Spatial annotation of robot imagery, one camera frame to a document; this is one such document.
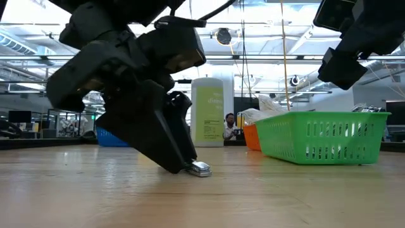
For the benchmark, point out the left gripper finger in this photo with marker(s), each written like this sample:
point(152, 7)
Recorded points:
point(142, 126)
point(180, 120)

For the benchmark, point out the silver bagged nail clipper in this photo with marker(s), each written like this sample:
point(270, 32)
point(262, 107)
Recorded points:
point(373, 109)
point(199, 168)
point(359, 107)

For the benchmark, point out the white vanity pack bag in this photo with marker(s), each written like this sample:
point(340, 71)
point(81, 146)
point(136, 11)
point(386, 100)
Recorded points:
point(269, 106)
point(253, 114)

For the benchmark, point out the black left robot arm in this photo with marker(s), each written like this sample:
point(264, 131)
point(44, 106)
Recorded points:
point(104, 12)

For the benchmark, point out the white green wipes canister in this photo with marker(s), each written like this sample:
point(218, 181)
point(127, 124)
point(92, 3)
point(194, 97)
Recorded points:
point(207, 114)

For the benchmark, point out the blue plastic basket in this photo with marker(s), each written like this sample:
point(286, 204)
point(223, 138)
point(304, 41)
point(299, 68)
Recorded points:
point(109, 139)

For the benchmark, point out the person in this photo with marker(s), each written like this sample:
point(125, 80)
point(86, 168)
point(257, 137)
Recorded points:
point(230, 126)

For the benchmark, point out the orange plastic basket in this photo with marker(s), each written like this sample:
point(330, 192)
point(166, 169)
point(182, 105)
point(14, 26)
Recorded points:
point(251, 137)

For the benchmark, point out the black monitor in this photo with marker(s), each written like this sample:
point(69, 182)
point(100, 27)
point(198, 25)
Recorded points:
point(395, 112)
point(19, 116)

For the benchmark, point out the green plastic basket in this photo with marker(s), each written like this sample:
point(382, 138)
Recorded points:
point(316, 116)

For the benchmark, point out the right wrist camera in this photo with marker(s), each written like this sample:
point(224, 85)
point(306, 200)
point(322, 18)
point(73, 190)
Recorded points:
point(332, 14)

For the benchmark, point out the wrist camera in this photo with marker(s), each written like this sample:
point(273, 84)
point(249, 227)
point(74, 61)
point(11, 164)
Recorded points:
point(332, 14)
point(171, 47)

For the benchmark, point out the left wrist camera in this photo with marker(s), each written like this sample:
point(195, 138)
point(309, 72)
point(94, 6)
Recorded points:
point(171, 47)

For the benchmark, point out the black aluminium table frame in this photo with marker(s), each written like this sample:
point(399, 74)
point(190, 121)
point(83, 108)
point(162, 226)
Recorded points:
point(47, 143)

